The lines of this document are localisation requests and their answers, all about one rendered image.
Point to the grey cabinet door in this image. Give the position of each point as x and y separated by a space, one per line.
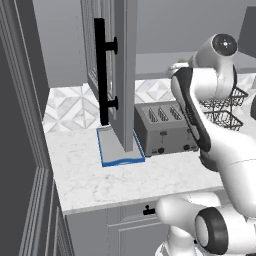
128 66
248 33

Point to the blue rimmed grey tray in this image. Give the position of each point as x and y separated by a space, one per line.
111 153

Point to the grey lower cupboard door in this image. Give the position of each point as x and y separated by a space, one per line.
140 241

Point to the dark grey tall cabinet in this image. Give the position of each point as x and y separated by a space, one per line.
16 150

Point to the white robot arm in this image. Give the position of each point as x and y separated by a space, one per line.
233 160

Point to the grey drawer front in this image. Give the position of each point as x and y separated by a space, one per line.
130 211

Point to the black drawer knob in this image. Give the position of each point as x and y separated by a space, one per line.
149 210

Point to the grey wall cabinet body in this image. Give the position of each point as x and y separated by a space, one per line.
160 63

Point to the grey four slot toaster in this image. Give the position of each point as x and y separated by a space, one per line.
166 133

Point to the white green mug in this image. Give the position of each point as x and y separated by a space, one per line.
176 68

